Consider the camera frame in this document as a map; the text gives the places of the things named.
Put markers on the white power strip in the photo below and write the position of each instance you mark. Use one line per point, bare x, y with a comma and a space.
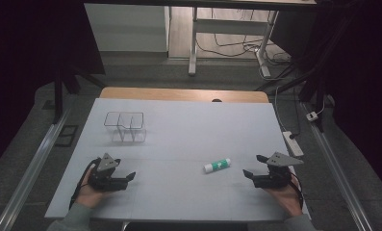
292, 143

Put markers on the black rectangular floor frame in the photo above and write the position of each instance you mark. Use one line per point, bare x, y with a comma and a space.
66, 136

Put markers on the white and green glue stick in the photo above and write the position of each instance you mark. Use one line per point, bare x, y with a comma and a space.
217, 165

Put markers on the white desk frame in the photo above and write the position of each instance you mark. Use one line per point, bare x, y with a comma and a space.
230, 27

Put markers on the black metal stand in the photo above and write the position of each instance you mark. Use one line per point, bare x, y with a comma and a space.
310, 83
58, 96

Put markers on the white cabinet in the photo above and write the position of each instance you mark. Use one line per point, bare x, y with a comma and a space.
127, 27

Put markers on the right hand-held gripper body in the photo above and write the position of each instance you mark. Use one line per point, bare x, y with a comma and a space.
275, 174

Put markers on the white board table cover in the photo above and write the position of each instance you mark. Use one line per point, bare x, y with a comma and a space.
185, 134

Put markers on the clear plastic divided organizer box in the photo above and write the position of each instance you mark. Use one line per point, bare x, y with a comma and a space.
125, 126

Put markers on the person's right hand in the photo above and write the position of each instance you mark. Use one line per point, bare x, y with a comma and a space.
286, 197

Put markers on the person's left hand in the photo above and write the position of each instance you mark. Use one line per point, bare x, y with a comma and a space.
88, 194

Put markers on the aluminium rail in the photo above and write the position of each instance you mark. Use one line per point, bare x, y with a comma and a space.
31, 170
337, 173

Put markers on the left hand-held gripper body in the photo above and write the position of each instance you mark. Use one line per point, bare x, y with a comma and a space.
106, 174

